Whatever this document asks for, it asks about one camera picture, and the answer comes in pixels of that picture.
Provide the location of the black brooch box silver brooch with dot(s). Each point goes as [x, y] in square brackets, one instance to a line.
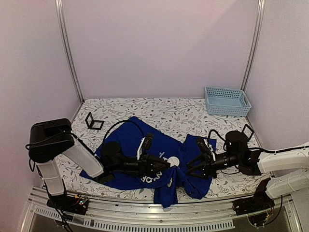
[247, 131]

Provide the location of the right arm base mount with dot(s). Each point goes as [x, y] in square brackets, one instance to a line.
[258, 202]

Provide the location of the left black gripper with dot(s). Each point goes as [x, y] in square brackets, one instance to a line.
[145, 165]

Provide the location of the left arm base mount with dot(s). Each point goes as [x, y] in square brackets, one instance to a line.
[66, 203]

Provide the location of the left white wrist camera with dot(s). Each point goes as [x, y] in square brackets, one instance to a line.
[145, 144]

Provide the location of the black brooch box yellow brooch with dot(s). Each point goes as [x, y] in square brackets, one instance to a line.
[93, 124]

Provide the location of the floral patterned tablecloth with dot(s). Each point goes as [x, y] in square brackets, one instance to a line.
[174, 117]

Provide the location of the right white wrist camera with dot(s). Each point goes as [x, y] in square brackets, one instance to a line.
[206, 149]

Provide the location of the blue printed t-shirt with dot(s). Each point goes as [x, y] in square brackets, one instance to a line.
[164, 184]

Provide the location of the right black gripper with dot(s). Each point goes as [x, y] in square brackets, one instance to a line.
[209, 168]

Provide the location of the light blue plastic basket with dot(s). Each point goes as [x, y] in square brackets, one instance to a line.
[226, 101]

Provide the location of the round light blue brooch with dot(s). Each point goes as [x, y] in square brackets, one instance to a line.
[173, 161]

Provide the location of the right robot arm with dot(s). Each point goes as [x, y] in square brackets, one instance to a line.
[293, 158]

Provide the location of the aluminium frame post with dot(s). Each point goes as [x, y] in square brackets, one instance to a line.
[254, 45]
[66, 44]

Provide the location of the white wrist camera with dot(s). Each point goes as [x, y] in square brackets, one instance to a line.
[206, 149]
[145, 144]

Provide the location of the left aluminium frame post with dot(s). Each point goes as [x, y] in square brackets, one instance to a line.
[66, 44]

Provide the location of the right aluminium frame post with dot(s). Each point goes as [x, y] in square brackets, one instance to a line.
[254, 45]

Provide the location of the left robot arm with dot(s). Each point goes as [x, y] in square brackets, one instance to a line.
[52, 138]

